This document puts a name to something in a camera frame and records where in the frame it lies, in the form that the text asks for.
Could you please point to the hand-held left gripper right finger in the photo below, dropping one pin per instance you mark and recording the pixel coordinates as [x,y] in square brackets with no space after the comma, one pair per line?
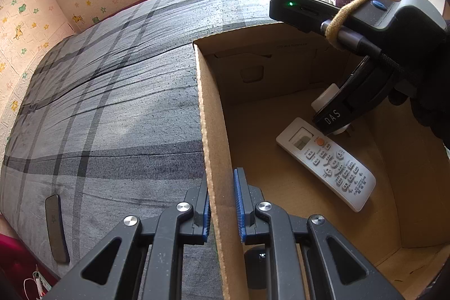
[239,205]

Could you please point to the black smartphone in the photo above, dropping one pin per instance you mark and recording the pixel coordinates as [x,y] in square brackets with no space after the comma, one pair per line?
[56,229]

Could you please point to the large white charger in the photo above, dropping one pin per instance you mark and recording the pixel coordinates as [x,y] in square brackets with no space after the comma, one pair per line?
[325,96]

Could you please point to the small black cap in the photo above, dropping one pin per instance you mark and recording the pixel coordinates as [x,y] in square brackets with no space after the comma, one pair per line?
[255,268]

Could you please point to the grey plaid bedsheet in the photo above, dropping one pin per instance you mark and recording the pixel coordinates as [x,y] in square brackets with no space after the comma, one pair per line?
[105,110]

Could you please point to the cardboard box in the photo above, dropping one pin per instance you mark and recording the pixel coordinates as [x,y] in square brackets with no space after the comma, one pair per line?
[281,82]

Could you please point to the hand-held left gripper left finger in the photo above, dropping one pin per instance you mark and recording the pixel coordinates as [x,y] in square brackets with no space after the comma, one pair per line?
[206,219]

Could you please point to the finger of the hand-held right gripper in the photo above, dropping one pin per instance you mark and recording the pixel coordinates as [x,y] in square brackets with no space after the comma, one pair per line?
[337,113]

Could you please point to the white remote control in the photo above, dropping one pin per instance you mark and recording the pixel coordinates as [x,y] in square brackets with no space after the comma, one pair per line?
[334,166]

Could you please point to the person's right hand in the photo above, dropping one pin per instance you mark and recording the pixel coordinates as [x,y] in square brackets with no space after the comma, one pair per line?
[430,117]

